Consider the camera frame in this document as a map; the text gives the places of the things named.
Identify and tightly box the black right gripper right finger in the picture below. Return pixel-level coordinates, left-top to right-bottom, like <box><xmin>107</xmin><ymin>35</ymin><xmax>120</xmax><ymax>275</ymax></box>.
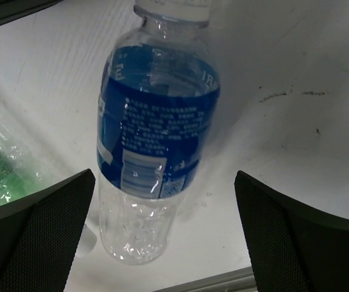
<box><xmin>234</xmin><ymin>171</ymin><xmax>349</xmax><ymax>291</ymax></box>

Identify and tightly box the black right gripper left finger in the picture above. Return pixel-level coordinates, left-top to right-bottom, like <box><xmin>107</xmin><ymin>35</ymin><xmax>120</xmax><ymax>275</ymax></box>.
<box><xmin>0</xmin><ymin>169</ymin><xmax>96</xmax><ymax>291</ymax></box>

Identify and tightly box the green plastic bottle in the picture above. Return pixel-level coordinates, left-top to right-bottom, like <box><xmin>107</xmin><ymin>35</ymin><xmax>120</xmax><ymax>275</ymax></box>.
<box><xmin>0</xmin><ymin>116</ymin><xmax>59</xmax><ymax>206</ymax></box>

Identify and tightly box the blue label water bottle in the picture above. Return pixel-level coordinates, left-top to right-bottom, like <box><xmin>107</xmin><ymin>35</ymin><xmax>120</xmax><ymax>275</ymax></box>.
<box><xmin>96</xmin><ymin>1</ymin><xmax>220</xmax><ymax>265</ymax></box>

